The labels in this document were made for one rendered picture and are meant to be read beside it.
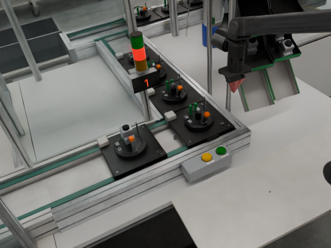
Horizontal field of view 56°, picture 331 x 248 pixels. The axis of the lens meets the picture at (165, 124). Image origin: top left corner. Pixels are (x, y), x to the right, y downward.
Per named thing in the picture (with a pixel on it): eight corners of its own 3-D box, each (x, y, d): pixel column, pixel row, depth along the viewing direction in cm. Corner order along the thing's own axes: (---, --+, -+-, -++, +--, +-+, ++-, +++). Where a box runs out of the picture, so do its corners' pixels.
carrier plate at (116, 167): (167, 157, 132) (167, 154, 131) (115, 180, 126) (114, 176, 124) (145, 126, 149) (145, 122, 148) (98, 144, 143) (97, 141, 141)
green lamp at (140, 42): (146, 46, 122) (144, 35, 119) (134, 50, 121) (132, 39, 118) (141, 42, 126) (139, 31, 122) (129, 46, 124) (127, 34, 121)
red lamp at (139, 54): (148, 58, 125) (146, 47, 122) (136, 62, 124) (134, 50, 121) (143, 53, 129) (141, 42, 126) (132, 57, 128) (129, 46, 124)
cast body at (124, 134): (136, 141, 131) (133, 129, 126) (126, 145, 130) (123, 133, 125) (128, 130, 137) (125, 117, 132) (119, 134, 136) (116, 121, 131)
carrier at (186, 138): (234, 129, 141) (236, 108, 133) (188, 149, 135) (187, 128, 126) (206, 103, 158) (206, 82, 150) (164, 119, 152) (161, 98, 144)
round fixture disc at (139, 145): (151, 151, 133) (151, 148, 132) (121, 164, 129) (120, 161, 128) (139, 133, 143) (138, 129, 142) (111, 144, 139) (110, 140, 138)
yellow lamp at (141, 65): (149, 69, 129) (148, 58, 125) (138, 73, 127) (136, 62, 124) (145, 64, 132) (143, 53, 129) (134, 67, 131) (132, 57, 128)
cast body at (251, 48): (255, 54, 136) (260, 44, 130) (246, 56, 136) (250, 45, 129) (248, 39, 140) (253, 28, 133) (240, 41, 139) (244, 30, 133)
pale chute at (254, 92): (270, 105, 146) (274, 104, 141) (244, 112, 144) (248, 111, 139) (253, 49, 148) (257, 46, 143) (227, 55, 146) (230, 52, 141)
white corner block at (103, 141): (110, 147, 141) (108, 140, 138) (101, 151, 139) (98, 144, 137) (107, 140, 144) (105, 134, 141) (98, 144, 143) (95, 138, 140)
